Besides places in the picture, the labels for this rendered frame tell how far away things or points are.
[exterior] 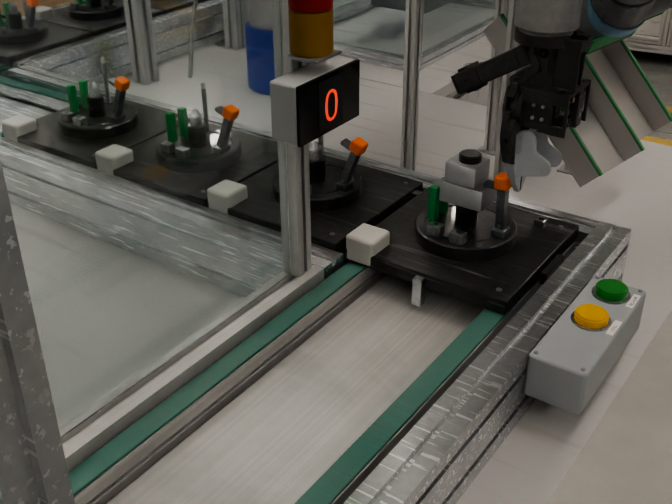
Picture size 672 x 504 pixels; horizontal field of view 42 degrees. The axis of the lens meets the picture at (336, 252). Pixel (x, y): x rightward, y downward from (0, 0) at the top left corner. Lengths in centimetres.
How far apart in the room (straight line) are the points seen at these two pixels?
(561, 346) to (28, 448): 76
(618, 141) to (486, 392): 61
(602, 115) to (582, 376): 56
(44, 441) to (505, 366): 70
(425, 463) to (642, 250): 71
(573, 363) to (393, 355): 21
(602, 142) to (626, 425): 51
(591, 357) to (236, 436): 41
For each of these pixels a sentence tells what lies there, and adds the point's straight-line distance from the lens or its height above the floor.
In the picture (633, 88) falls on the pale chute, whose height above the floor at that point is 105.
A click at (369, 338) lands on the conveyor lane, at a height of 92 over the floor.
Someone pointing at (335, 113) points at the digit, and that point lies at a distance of 103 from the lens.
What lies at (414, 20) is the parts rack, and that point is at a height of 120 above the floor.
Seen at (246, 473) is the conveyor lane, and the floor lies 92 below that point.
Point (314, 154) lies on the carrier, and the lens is 131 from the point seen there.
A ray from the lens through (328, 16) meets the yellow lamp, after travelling 99.
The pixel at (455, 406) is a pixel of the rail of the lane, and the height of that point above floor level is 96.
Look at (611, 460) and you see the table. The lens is 106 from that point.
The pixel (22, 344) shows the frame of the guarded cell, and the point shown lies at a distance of 34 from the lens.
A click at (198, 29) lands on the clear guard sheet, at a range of 91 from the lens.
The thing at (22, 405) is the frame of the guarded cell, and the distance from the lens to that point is 36.
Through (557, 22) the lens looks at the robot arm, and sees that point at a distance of 104.
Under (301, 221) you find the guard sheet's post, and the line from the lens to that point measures 111.
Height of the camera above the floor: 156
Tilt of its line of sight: 30 degrees down
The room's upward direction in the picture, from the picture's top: straight up
